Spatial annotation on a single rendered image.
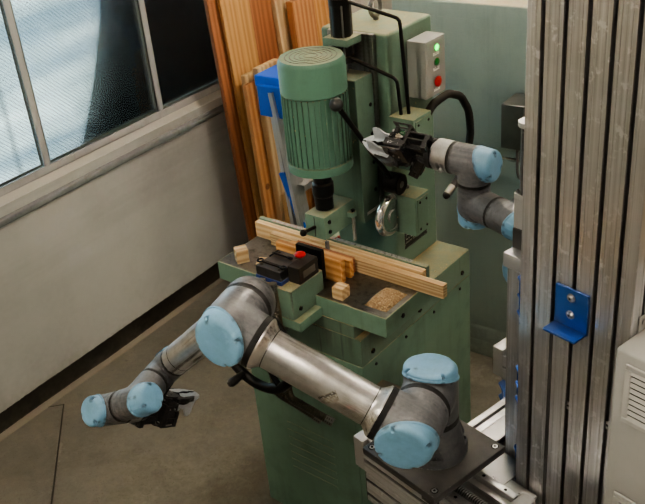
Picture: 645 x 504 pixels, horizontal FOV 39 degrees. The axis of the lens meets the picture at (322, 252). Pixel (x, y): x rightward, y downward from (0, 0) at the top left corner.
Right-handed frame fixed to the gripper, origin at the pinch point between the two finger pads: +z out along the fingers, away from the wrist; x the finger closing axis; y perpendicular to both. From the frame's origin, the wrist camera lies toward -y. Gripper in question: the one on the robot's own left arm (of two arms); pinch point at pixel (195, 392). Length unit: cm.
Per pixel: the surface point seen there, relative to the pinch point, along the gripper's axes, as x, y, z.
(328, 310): 20.1, -28.7, 22.2
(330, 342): 19.7, -19.5, 27.5
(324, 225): 12, -50, 23
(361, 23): 7, -106, 25
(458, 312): 30, -31, 79
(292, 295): 16.1, -31.5, 10.2
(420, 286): 40, -41, 33
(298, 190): -55, -55, 96
